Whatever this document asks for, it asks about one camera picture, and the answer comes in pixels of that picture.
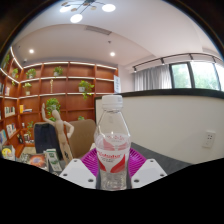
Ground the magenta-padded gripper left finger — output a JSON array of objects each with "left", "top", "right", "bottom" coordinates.
[{"left": 59, "top": 147, "right": 100, "bottom": 190}]

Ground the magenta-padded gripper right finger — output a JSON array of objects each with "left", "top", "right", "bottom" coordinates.
[{"left": 127, "top": 147, "right": 168, "bottom": 190}]

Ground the clear plastic water bottle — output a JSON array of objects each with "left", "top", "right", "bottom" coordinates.
[{"left": 93, "top": 94, "right": 132, "bottom": 192}]

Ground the green and white carton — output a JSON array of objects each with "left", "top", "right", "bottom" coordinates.
[{"left": 44, "top": 148, "right": 64, "bottom": 173}]

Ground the tan upholstered chair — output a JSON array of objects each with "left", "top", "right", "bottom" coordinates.
[{"left": 67, "top": 118, "right": 98, "bottom": 159}]

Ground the wooden artist mannequin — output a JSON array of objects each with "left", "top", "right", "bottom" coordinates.
[{"left": 40, "top": 102, "right": 75, "bottom": 165}]

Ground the chair with dark jacket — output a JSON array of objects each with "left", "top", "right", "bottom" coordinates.
[{"left": 33, "top": 121, "right": 63, "bottom": 155}]

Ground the wooden shelf unit with books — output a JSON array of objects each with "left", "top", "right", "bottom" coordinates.
[{"left": 0, "top": 46, "right": 119, "bottom": 158}]

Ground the colourful book stack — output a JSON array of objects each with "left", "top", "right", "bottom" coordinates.
[{"left": 1, "top": 144, "right": 17, "bottom": 162}]

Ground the grey curtain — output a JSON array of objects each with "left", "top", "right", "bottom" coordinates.
[{"left": 133, "top": 64, "right": 173, "bottom": 92}]

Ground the window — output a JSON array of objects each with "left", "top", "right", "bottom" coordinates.
[{"left": 169, "top": 60, "right": 224, "bottom": 92}]

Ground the ceiling air vent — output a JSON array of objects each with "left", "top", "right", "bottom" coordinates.
[{"left": 84, "top": 25, "right": 113, "bottom": 36}]

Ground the branched ceiling lamp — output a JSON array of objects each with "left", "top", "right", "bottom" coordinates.
[{"left": 59, "top": 0, "right": 117, "bottom": 24}]

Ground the white wall socket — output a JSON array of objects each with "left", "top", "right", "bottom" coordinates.
[{"left": 202, "top": 130, "right": 217, "bottom": 149}]

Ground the black ceiling track rail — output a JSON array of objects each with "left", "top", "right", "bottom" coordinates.
[{"left": 132, "top": 51, "right": 224, "bottom": 73}]

